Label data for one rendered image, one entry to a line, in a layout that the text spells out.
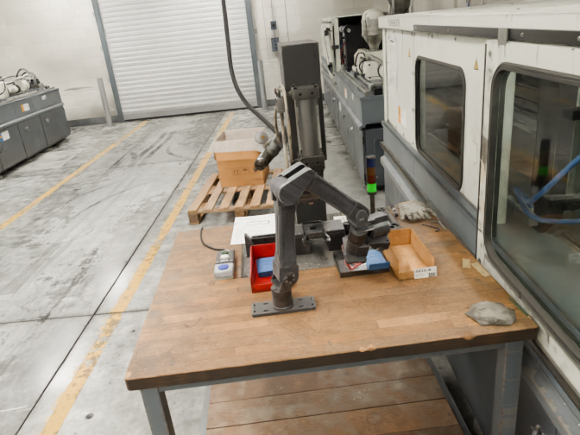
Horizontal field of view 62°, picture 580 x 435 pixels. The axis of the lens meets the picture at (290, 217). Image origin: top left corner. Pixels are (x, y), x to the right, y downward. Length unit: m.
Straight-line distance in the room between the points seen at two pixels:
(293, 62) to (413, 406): 1.43
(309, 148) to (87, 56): 10.18
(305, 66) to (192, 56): 9.34
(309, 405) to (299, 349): 0.86
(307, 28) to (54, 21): 5.24
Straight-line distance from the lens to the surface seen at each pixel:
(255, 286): 1.63
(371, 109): 4.85
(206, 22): 10.96
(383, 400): 2.21
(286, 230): 1.41
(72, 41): 11.80
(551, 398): 1.59
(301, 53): 1.76
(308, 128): 1.71
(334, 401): 2.21
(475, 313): 1.49
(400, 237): 1.86
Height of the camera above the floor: 1.73
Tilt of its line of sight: 22 degrees down
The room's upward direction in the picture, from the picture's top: 6 degrees counter-clockwise
